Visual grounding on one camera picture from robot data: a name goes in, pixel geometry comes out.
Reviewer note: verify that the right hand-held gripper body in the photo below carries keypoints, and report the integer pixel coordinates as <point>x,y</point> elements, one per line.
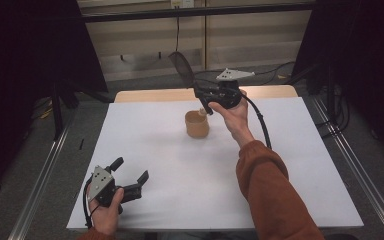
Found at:
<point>228,91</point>

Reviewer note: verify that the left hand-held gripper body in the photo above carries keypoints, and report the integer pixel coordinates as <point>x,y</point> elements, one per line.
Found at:
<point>101,183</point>

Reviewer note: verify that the tan cup with small figure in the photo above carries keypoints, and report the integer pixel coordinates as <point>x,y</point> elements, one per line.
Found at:
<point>196,126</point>

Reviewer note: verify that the black kitchen knife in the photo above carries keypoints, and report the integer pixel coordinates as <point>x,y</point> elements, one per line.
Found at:
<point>183,68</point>

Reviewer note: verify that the person's right hand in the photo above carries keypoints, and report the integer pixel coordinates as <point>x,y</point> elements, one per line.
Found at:
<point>236,116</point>

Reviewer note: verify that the person's left hand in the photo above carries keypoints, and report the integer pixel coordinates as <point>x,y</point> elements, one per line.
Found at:
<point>106,216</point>

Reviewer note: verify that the small black stick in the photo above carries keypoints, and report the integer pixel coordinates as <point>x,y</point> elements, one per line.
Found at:
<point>81,144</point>

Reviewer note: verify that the light wooden table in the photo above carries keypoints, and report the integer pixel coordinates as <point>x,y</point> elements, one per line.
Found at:
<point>153,95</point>

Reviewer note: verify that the black metal stand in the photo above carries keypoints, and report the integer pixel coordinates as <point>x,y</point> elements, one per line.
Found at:
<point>330,100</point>
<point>57,113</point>

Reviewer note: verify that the black curtain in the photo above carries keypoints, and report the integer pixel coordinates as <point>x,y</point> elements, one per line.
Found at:
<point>363,66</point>
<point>20,66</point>

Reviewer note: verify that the metal floor rail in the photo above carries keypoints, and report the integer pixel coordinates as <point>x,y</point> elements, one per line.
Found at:
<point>363,173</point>
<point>36,186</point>

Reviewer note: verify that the black horizontal frame bar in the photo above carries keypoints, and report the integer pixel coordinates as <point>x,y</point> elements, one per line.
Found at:
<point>196,12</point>

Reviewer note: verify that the white wall outlet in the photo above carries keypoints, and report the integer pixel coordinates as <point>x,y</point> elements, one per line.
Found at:
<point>182,3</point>

